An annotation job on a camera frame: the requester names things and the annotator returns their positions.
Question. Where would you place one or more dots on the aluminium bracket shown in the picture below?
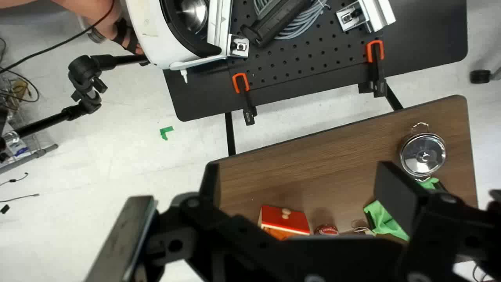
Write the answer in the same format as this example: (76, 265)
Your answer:
(366, 13)

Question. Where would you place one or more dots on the person hand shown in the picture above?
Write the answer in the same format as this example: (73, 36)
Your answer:
(126, 36)

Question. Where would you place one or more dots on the black pegboard table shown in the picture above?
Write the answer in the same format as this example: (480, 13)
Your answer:
(323, 68)

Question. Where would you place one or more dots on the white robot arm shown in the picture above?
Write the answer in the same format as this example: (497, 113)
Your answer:
(151, 32)

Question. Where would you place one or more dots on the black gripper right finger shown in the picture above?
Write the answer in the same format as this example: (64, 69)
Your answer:
(400, 193)

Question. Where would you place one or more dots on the silver pot with lid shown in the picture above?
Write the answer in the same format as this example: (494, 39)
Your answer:
(424, 152)

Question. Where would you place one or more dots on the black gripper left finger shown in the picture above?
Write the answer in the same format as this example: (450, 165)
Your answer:
(123, 235)

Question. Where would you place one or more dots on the black tripod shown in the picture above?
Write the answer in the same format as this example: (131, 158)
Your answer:
(87, 79)

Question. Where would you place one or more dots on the person forearm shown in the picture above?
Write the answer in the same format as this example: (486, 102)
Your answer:
(87, 13)

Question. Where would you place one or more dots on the grey metal bar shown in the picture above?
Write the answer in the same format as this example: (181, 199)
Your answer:
(29, 158)

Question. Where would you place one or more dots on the green tape floor marker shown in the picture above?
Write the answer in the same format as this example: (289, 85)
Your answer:
(167, 132)

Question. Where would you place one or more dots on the dark wood table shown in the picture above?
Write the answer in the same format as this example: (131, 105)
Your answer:
(323, 166)

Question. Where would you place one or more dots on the green cloth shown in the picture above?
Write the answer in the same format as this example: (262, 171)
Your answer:
(385, 220)

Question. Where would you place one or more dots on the red drawer with wooden knob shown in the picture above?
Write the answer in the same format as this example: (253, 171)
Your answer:
(284, 218)

